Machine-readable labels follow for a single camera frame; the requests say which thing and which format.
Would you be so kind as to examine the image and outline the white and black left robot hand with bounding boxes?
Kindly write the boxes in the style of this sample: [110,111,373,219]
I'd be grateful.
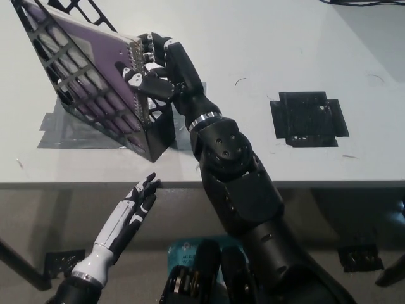
[93,172,162,264]

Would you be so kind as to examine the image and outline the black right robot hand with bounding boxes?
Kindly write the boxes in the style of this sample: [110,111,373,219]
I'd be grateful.
[121,31,222,125]

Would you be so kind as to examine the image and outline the purple spiral notebook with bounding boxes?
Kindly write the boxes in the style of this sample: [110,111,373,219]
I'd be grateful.
[24,0,150,134]

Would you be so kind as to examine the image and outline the black ribbed robot body block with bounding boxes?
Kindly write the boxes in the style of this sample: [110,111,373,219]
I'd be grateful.
[220,246,258,304]
[160,239,222,304]

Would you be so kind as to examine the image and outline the black lattice file holder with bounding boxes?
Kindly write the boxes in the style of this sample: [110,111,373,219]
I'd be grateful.
[11,0,177,164]

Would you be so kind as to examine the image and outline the blue box under table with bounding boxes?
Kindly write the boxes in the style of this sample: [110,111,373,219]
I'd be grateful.
[166,234,242,286]

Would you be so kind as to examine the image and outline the grey tape patch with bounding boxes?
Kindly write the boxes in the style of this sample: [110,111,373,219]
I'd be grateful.
[36,82,209,150]

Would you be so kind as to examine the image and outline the black slanted table leg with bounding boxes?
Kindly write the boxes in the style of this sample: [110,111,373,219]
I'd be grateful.
[0,237,53,291]

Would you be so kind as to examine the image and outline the black square tape patch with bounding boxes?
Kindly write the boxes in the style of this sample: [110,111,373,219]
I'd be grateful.
[269,91,350,148]

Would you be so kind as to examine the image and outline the dark furniture leg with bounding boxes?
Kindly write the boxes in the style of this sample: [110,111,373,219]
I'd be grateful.
[374,256,405,288]

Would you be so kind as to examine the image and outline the black cable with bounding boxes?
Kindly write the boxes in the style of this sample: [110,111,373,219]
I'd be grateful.
[328,0,405,6]

